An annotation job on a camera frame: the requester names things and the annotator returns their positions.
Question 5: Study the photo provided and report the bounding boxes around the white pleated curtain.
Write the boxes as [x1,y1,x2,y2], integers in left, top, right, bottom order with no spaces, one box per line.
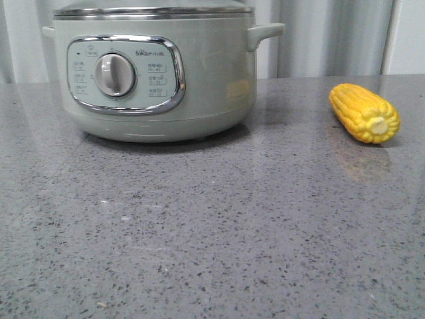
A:
[1,1,424,83]

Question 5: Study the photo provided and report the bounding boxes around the glass pot lid steel rim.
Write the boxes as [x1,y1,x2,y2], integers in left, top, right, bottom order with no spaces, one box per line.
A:
[53,0,254,17]

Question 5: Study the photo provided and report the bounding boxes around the yellow corn cob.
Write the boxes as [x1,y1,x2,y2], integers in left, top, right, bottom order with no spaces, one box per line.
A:
[329,83,401,144]

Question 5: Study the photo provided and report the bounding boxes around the pale green electric cooking pot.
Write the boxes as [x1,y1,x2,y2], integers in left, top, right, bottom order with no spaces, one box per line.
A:
[42,10,285,143]

